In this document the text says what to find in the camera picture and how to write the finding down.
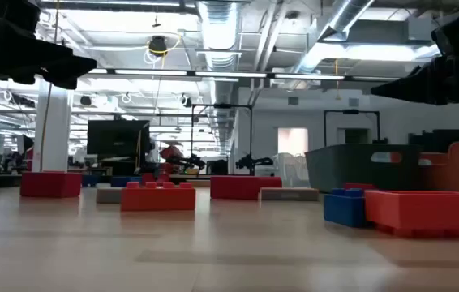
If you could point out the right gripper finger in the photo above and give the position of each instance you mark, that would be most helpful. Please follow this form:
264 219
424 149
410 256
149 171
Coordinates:
424 85

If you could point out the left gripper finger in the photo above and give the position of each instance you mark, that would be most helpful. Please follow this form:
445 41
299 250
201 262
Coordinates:
73 61
65 79

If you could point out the blue toy brick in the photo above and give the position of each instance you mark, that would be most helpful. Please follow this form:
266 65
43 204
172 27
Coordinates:
126 181
91 181
343 209

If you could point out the red toy brick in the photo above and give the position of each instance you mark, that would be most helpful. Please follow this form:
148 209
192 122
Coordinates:
233 187
51 184
150 177
359 186

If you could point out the plain wooden block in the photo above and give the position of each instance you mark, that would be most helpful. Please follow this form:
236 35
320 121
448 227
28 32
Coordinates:
108 195
289 194

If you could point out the orange toy brick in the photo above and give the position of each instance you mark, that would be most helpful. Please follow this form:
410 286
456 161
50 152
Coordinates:
428 213
158 198

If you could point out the white building column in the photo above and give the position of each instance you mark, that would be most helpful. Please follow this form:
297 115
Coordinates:
55 130

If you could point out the black background equipment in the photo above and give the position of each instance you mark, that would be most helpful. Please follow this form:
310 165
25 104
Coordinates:
440 140

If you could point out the large black monitor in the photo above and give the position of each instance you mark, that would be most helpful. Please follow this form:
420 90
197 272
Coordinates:
116 138

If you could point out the black ceiling device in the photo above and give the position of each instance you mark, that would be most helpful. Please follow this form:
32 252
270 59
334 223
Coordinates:
157 45

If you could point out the teal plastic bin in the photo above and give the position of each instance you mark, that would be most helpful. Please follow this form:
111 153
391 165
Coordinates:
335 166

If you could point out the person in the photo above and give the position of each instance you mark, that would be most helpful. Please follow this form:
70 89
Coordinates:
170 153

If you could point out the overhead light bar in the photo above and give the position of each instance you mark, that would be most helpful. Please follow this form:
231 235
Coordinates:
229 74

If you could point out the clear plastic bin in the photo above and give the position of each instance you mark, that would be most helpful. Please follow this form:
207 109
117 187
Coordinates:
290 168

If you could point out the black gantry frame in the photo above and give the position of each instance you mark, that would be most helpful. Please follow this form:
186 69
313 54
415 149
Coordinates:
351 111
221 106

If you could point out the silver ceiling duct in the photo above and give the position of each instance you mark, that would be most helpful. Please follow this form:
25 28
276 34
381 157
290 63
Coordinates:
217 28
335 24

